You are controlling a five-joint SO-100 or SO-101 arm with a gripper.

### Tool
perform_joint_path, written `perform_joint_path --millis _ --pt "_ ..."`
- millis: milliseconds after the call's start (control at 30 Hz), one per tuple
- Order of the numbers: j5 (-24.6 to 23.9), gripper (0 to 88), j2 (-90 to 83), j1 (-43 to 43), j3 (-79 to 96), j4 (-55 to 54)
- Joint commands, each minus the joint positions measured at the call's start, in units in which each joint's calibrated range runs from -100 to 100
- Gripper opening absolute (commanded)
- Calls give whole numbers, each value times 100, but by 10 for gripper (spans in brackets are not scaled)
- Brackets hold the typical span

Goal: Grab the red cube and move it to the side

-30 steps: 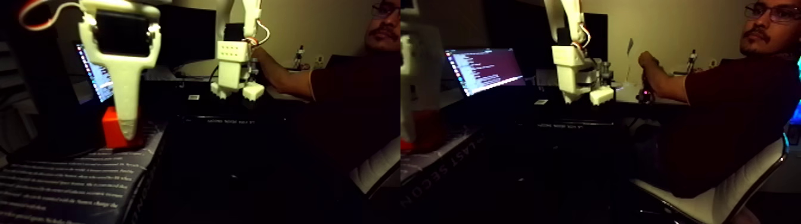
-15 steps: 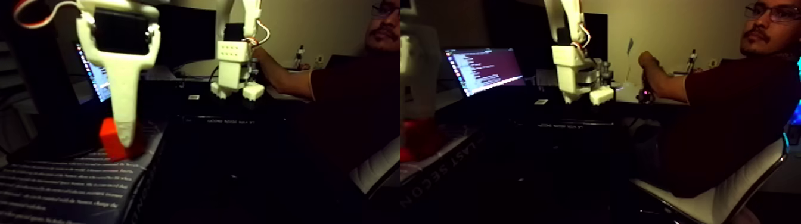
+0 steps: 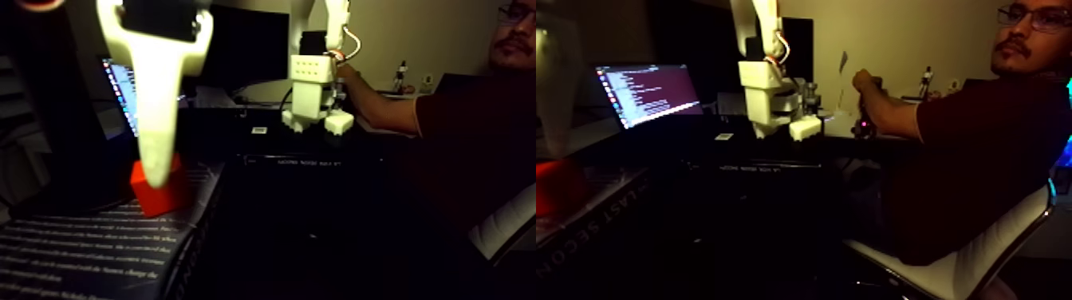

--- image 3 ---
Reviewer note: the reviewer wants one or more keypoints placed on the red cube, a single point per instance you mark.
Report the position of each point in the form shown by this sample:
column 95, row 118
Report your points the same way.
column 167, row 201

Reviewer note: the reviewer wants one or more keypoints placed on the person's hand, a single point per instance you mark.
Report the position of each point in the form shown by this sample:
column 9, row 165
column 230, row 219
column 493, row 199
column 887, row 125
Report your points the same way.
column 866, row 86

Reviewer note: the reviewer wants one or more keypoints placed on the open laptop with lit screen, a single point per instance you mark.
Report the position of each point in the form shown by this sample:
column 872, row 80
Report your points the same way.
column 124, row 84

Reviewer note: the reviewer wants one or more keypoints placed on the black computer monitor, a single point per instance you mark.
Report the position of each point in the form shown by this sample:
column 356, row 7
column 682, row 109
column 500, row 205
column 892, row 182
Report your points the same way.
column 251, row 42

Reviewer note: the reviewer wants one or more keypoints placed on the small white label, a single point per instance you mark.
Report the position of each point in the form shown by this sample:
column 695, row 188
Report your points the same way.
column 260, row 130

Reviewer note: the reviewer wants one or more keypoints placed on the long black box white print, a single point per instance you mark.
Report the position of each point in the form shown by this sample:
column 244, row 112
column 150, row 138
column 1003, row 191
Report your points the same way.
column 285, row 158

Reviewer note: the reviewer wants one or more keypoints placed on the black book with white text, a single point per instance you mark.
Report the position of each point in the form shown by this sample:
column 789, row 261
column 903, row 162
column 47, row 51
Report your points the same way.
column 100, row 251

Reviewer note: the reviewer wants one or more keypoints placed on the small figurine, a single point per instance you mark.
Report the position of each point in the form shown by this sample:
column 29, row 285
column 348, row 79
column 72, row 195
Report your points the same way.
column 926, row 82

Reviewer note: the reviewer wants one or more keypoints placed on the white office chair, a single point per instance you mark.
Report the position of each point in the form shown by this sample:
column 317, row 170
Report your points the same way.
column 946, row 276

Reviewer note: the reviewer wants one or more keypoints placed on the person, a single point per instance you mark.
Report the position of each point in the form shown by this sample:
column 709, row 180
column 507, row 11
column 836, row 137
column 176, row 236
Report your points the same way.
column 980, row 151

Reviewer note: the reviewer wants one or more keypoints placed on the person's eyeglasses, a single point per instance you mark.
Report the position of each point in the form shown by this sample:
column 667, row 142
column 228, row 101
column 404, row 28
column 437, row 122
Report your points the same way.
column 1022, row 18

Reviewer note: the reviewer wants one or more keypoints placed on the glowing display screen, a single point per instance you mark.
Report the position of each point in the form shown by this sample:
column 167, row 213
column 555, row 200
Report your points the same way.
column 1065, row 142

